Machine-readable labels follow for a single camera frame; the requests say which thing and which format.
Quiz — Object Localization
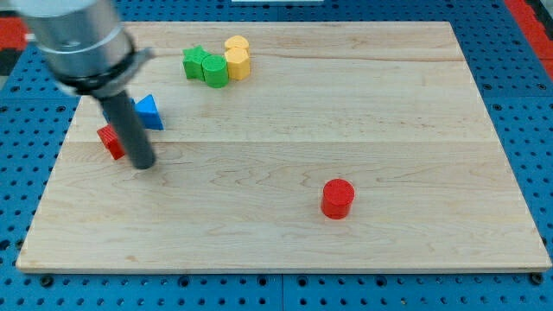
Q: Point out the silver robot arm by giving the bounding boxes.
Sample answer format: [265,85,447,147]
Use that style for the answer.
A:
[10,0,154,98]

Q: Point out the green star block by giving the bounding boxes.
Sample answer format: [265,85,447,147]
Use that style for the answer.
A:
[182,46,211,81]

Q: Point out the red star block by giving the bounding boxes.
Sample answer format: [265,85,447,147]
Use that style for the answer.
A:
[97,124,125,160]

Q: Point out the light wooden board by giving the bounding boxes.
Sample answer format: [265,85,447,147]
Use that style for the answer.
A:
[16,22,551,274]

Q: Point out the red cylinder block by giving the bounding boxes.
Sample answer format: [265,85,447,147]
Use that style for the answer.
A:
[321,178,355,219]

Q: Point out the yellow hexagon block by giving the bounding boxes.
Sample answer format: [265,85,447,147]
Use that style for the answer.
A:
[225,48,251,80]

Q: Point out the green cylinder block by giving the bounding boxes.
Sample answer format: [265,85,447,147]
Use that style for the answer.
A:
[201,55,229,88]

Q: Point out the blue triangle block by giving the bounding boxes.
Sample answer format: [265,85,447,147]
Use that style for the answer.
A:
[134,94,164,130]

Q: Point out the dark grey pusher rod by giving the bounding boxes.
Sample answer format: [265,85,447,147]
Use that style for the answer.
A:
[99,91,156,169]

